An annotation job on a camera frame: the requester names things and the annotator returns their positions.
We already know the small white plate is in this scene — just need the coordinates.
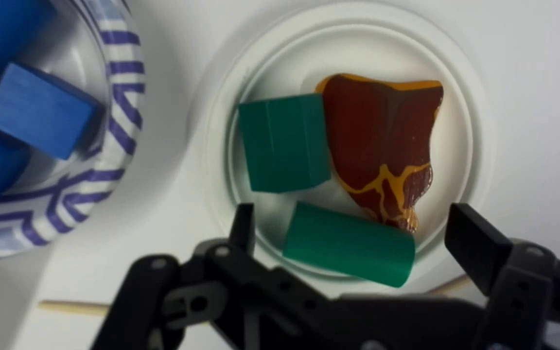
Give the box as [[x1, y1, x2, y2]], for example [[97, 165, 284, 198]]
[[198, 2, 490, 291]]

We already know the thin wooden stick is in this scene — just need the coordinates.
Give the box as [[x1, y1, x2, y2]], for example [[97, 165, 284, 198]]
[[35, 297, 110, 320]]

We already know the blue cuboid block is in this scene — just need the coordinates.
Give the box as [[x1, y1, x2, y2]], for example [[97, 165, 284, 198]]
[[0, 62, 103, 161]]

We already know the green prism block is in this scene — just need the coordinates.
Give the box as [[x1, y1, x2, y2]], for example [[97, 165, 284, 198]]
[[237, 91, 334, 194]]

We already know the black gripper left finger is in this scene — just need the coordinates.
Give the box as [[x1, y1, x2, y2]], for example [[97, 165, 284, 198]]
[[91, 200, 334, 350]]

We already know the brown toy steak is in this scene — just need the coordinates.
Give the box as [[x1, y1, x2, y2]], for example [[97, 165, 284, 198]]
[[315, 72, 445, 233]]

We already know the green cylinder block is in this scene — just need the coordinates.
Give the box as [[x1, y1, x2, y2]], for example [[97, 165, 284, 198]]
[[280, 200, 418, 289]]

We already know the blue patterned paper plate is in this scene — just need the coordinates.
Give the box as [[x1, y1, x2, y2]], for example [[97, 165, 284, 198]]
[[0, 0, 147, 262]]

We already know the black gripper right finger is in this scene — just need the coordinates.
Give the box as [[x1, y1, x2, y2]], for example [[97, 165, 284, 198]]
[[445, 202, 560, 350]]

